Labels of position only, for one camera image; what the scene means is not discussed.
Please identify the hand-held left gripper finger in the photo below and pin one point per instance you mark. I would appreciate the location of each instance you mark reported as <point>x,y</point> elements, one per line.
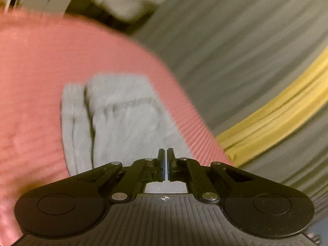
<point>163,167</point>
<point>168,167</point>

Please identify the grey fleece pants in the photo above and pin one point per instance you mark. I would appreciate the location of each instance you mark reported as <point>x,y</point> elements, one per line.
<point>120,123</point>

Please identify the yellow cloth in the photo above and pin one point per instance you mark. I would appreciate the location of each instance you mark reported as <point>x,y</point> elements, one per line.
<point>279,117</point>

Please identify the grey-green curtain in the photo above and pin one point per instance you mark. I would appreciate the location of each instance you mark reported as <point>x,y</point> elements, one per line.
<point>230,43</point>

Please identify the pink ribbed blanket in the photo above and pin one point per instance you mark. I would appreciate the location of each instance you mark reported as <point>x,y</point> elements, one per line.
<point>38,87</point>

